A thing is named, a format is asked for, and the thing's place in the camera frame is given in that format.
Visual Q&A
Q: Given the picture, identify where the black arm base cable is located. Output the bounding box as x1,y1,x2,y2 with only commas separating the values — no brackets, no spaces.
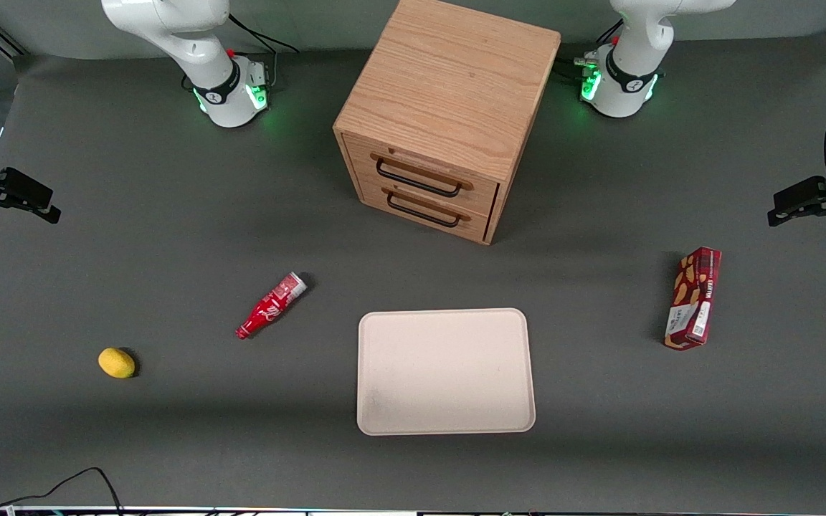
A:
229,13,300,90
555,20,626,81

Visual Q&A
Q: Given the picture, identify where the wooden drawer cabinet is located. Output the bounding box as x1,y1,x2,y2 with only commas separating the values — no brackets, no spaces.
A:
333,0,562,246

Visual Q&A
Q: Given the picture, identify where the black drawer handle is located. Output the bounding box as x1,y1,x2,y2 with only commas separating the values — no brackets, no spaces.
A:
386,191,461,229
375,158,463,199

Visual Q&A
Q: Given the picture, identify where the red cola bottle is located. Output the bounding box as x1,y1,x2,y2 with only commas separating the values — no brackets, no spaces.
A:
235,272,308,340

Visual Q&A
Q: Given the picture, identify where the wooden drawer front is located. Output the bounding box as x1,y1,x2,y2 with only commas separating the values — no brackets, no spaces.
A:
358,178,494,243
345,135,501,217

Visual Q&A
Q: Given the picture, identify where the black left arm base cable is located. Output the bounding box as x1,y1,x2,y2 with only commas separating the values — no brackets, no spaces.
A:
555,20,626,81

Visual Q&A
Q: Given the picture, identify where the beige rectangular tray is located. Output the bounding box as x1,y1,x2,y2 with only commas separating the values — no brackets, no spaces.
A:
357,308,536,436

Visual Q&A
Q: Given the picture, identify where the black table edge cable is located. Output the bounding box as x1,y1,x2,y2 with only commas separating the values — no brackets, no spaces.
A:
0,467,125,516

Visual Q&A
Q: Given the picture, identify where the black right arm base cable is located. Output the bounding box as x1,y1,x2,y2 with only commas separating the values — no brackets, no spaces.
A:
229,13,300,90

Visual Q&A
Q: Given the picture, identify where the red cookie box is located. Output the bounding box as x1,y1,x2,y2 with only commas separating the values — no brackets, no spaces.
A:
664,247,722,351

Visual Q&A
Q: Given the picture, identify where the yellow lemon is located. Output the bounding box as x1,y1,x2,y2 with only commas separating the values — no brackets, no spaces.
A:
98,348,136,379

